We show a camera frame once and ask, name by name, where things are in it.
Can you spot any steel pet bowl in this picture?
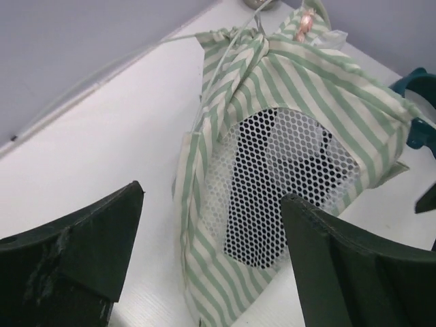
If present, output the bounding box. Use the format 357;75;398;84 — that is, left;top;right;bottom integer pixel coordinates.
243;0;279;11

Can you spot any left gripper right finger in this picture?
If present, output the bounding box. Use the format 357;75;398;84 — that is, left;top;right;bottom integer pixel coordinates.
281;194;435;326

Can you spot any green striped pet tent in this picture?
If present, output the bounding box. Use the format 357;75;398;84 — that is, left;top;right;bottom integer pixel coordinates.
172;1;418;326

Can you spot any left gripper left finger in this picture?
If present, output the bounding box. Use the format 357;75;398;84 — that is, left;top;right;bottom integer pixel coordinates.
1;181;144;327

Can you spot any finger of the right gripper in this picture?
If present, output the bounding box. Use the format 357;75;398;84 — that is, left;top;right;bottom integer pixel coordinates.
415;183;436;214

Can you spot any teal paw print toy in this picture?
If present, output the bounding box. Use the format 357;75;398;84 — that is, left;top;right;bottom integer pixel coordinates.
390;67;435;157

